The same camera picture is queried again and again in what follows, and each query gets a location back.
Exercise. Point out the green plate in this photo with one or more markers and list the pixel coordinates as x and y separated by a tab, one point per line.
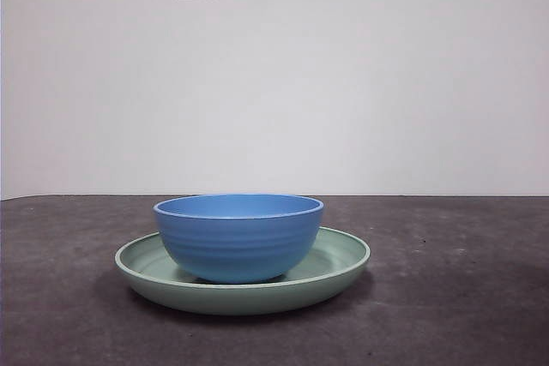
240	297

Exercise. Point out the blue bowl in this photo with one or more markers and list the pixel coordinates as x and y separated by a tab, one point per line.
236	246

